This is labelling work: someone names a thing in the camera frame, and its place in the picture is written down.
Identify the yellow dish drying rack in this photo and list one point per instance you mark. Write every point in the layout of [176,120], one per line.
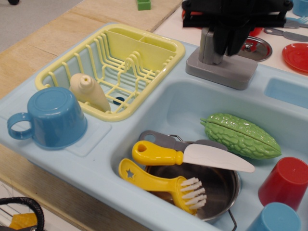
[127,63]

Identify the green toy block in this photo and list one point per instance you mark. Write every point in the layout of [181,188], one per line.
[143,5]

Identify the cream toy squeeze bottle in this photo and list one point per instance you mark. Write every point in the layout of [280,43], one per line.
[87,89]

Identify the steel pot lid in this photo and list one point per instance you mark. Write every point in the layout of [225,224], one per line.
[256,49]

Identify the yellow handled toy knife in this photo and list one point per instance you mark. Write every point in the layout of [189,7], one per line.
[150,154]

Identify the red toy cup in sink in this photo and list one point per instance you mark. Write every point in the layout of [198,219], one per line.
[286,183]

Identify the red toy cup lying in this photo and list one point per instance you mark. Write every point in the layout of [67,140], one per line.
[191,14]

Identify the blue toy mug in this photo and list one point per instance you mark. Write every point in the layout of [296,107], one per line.
[54,119]

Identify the yellow toy dish brush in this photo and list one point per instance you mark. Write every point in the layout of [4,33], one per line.
[187,194]

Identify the red toy cup upright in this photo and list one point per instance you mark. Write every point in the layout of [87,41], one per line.
[256,32]

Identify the grey toy utensil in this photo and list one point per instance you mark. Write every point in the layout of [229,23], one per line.
[287,35]

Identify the grey toy faucet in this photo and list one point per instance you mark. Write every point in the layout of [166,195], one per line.
[232,71]

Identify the blue toy cup background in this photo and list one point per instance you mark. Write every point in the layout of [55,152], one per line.
[300,7]

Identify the blue toy cup in sink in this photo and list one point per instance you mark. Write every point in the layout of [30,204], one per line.
[276,217]

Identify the green toy bitter gourd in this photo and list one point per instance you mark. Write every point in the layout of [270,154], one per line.
[241,136]

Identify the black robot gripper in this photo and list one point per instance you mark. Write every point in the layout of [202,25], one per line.
[239,14]

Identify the red toy plate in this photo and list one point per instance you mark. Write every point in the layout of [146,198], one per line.
[296,56]

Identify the light blue toy sink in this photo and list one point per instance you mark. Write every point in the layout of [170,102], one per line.
[81,183]

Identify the small steel pot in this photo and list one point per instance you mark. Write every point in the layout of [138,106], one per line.
[221,187]

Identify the wooden board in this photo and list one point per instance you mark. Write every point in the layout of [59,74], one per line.
[126,12]

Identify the yellow tape piece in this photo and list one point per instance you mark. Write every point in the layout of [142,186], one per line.
[20,221]

